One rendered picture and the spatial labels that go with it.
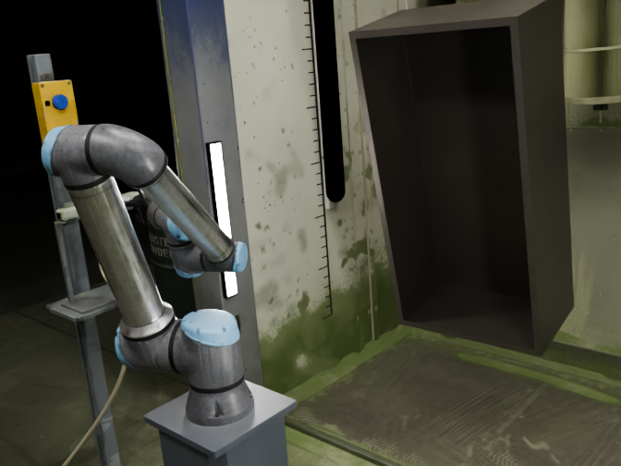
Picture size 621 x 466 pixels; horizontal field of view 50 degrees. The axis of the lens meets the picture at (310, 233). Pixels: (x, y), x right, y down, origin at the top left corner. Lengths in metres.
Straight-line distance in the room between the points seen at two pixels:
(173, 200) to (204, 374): 0.48
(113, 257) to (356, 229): 1.82
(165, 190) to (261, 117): 1.22
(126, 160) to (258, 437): 0.82
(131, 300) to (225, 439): 0.43
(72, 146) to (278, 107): 1.42
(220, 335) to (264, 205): 1.14
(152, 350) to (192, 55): 1.17
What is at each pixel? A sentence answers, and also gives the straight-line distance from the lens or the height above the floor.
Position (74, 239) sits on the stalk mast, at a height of 0.99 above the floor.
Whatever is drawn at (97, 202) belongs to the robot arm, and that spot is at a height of 1.28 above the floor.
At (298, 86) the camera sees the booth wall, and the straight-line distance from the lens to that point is 2.94.
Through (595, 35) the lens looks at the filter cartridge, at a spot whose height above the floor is 1.55.
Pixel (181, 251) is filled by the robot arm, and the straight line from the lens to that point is 2.00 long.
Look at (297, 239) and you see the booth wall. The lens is 2.99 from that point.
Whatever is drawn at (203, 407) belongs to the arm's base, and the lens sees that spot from 1.86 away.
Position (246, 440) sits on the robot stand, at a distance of 1.85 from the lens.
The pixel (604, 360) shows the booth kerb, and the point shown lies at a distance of 3.36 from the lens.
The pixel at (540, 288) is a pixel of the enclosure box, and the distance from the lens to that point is 2.45.
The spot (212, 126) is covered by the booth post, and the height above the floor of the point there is 1.33.
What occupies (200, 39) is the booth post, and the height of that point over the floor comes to 1.65.
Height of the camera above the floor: 1.58
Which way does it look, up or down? 15 degrees down
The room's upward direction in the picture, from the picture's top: 4 degrees counter-clockwise
